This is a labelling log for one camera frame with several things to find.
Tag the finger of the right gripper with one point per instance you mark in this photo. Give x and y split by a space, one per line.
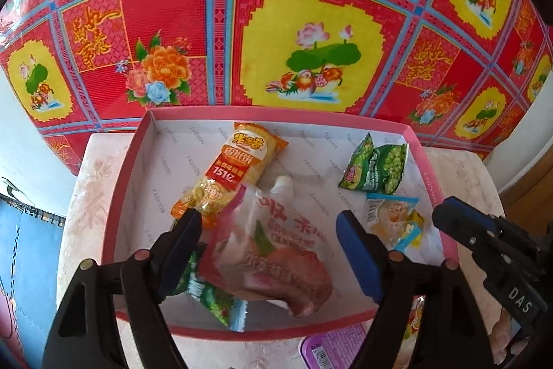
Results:
465 224

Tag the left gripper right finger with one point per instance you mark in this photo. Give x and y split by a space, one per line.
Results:
452 332

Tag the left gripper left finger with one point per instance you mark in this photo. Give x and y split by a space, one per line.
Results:
85 334

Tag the burger gummy packet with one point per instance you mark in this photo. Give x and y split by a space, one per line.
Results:
411 333

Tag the purple plastic candy tin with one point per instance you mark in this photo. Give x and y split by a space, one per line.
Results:
332 350

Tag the pink white spouted pouch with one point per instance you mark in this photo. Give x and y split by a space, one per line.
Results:
268 256

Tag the person's right hand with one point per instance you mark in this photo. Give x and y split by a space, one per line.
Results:
500 336

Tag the wooden side furniture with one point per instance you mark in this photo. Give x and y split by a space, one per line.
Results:
528 203

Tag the blue clear candy packet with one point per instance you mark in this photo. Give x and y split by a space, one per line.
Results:
394 220

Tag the green pea snack packet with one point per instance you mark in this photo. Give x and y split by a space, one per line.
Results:
375 169

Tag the blue floor mat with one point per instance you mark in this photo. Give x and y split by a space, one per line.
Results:
30 249

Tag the pink shallow cardboard box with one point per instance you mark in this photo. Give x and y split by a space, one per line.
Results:
172 149

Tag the orange corn snack packet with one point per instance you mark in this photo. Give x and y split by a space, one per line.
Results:
242 159

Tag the red floral wall cloth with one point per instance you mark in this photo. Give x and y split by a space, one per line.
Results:
460 73

